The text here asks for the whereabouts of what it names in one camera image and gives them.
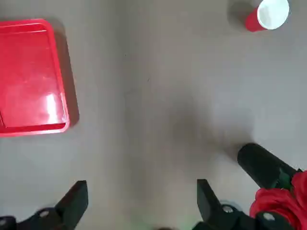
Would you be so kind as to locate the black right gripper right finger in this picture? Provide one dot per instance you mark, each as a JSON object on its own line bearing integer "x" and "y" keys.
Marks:
{"x": 211, "y": 210}

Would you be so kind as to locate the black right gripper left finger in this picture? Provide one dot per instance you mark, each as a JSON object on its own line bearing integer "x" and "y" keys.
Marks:
{"x": 67, "y": 208}

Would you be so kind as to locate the red paper cup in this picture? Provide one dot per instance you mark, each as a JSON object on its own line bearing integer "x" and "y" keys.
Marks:
{"x": 271, "y": 14}

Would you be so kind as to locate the red plastic tray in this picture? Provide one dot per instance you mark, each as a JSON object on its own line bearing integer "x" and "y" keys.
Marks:
{"x": 28, "y": 79}

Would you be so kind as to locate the red fabric flower bundle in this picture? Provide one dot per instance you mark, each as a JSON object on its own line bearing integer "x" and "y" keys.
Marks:
{"x": 275, "y": 201}

